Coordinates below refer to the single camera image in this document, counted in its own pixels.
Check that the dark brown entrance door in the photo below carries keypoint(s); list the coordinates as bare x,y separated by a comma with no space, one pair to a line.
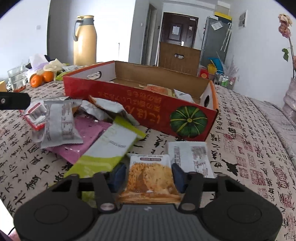
179,29

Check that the grey white snack packet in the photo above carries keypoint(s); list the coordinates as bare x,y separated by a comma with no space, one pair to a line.
59,123

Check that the pink textured vase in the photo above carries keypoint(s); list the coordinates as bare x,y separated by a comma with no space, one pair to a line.
290,100

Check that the calligraphy print tablecloth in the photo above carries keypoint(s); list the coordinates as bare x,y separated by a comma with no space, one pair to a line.
247,142

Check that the orange tangerine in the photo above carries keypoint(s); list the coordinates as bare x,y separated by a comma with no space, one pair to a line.
36,81
48,76

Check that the wire storage rack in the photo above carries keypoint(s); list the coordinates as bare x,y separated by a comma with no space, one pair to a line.
224,81

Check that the yellow box on refrigerator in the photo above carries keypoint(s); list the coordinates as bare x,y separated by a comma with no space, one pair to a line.
224,16

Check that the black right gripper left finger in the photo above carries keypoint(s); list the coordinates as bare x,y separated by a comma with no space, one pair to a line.
106,184

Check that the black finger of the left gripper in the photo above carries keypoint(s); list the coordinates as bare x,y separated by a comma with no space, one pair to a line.
14,101

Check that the orange tangerine front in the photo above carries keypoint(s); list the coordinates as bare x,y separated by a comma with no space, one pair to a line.
36,81

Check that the red pumpkin cardboard box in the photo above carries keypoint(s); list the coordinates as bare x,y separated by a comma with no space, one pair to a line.
171,102

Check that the silver snack packet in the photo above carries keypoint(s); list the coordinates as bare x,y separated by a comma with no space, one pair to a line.
103,109

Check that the red white snack packet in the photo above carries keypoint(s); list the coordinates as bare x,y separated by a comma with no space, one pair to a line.
35,115

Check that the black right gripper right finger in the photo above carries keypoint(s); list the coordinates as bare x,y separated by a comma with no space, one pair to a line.
191,186

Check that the red gift box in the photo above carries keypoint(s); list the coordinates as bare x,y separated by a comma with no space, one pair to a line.
204,73

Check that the clear plastic container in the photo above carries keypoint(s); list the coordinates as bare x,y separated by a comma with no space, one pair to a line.
17,78

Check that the grey refrigerator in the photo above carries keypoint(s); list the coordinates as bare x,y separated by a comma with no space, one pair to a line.
216,39

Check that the wooden chair back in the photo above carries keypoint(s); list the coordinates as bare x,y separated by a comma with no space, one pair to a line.
179,58

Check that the orange tangerine rear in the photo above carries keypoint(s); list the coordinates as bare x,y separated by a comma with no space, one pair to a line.
48,76

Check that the pink snack bag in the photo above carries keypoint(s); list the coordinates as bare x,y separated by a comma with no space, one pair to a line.
89,130

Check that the beige thermos jug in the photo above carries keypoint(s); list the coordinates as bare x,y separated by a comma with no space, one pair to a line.
84,41

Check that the white printed snack packet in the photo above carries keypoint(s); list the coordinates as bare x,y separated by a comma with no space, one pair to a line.
191,157

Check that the green white snack bag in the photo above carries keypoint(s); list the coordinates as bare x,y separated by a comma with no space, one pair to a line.
108,150

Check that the orange cracker snack packet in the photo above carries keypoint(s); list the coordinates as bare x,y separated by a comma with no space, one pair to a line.
150,181

